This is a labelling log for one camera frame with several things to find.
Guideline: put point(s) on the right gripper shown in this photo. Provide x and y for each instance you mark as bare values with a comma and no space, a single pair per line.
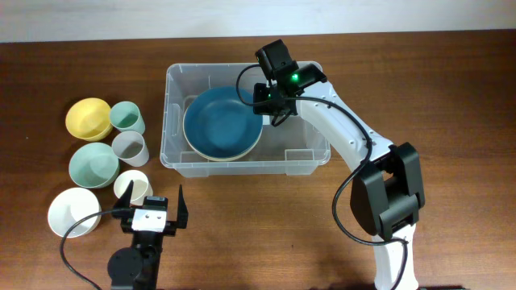
258,105

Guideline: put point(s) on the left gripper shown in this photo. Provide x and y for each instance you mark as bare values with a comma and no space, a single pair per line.
121,209

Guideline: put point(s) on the blue plate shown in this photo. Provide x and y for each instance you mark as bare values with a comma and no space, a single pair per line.
221,104

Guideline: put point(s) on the cream plate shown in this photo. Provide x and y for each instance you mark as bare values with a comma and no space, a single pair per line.
222,141

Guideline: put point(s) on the white plastic bowl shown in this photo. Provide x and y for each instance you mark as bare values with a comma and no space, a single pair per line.
69,207

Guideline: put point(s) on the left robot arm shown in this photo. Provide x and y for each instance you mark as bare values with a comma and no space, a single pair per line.
137,266

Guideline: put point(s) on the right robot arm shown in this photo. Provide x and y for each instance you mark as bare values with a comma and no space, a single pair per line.
386,180

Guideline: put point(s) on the clear plastic storage container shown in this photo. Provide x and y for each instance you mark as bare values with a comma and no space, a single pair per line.
294,148

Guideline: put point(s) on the cream plastic cup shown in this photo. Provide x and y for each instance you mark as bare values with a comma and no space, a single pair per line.
141,188

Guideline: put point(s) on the grey plastic cup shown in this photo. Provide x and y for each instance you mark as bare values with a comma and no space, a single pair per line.
130,147

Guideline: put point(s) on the mint green plastic bowl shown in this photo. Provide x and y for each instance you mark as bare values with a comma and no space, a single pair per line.
94,165

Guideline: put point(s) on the mint green plastic cup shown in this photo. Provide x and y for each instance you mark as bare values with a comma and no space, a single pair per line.
126,116

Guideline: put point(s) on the yellow plastic bowl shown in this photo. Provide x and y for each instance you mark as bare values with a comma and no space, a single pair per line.
89,119

